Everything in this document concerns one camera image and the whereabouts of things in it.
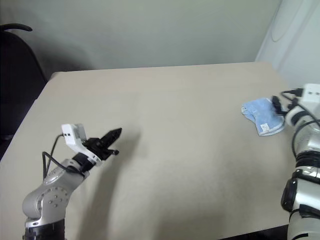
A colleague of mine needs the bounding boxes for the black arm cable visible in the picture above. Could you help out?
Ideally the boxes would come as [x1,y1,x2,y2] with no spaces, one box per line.
[280,88,320,162]
[42,133,85,181]

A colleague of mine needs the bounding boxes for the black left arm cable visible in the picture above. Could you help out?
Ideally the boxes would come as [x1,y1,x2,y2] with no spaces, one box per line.
[42,133,85,181]

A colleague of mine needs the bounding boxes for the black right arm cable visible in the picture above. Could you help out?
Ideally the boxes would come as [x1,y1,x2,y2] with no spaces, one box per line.
[280,88,320,162]

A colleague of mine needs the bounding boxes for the light blue embroidered towel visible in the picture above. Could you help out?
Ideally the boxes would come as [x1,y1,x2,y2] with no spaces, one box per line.
[240,97,286,137]

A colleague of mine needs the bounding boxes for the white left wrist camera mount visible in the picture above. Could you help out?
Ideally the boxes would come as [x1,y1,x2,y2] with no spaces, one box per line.
[61,122,102,167]

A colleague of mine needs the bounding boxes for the black office chair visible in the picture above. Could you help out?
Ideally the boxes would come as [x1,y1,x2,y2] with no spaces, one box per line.
[0,23,49,141]

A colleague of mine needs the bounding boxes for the white plastic panel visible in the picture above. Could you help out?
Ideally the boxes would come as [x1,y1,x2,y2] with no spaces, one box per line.
[254,0,320,87]

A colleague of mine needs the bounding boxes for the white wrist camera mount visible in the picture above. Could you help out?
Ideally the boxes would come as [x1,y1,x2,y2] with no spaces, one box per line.
[298,83,320,111]
[61,122,102,167]

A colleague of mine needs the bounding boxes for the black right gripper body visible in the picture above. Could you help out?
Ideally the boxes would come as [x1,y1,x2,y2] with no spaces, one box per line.
[279,96,300,118]

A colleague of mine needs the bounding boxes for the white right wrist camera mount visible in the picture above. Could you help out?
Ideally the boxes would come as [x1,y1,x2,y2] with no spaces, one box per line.
[298,83,320,111]

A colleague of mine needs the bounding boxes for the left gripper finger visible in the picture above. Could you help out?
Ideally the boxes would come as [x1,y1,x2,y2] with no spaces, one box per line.
[100,127,123,144]
[104,132,122,150]

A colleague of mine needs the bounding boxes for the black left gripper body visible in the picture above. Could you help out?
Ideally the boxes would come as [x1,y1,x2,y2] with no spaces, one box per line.
[82,137,120,161]

